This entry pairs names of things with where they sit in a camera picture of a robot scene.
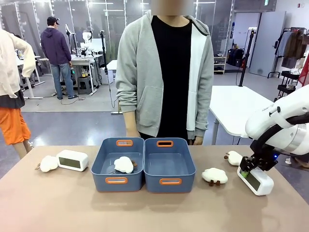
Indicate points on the grey step stool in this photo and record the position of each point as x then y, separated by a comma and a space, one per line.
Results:
85, 85

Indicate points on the person in purple hoodie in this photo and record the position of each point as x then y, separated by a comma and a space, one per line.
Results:
58, 55

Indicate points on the white humanoid robot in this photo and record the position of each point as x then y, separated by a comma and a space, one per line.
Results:
86, 43

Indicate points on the white shoe shelf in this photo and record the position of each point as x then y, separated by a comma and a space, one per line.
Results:
220, 65

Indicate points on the white standing desk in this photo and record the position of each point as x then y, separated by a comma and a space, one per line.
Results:
82, 65

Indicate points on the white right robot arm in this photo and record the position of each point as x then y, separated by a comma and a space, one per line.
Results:
285, 120

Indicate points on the person's left hand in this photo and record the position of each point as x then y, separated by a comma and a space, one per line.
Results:
198, 140

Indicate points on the black camera tripod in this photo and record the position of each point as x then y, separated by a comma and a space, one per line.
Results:
246, 53

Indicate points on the white digital clock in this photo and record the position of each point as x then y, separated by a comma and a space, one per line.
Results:
256, 180
72, 160

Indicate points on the person in orange shorts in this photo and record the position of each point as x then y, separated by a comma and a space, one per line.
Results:
13, 96

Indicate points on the black utility cart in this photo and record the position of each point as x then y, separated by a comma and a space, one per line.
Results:
288, 83

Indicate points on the white table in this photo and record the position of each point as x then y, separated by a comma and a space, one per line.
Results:
236, 108

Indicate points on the person in grey hoodie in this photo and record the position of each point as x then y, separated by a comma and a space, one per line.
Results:
166, 72

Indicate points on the black tripod stand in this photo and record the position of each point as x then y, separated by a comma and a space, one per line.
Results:
104, 48

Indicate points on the white plush sheep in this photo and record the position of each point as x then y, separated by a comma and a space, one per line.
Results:
48, 163
123, 164
214, 176
234, 158

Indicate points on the clothes rack with coats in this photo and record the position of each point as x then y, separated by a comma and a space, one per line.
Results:
294, 46

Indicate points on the person's right hand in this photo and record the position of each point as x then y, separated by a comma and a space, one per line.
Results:
132, 131

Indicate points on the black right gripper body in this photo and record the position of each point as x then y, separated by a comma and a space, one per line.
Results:
259, 161

